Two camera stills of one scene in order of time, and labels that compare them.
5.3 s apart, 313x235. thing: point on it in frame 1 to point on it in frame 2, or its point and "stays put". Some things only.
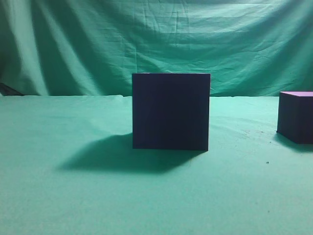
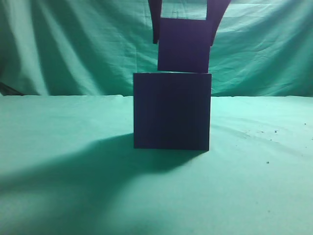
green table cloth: [68, 167] stays put
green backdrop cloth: [251, 48] stays put
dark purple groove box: [170, 111] stays put
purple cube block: [295, 116] to [184, 45]
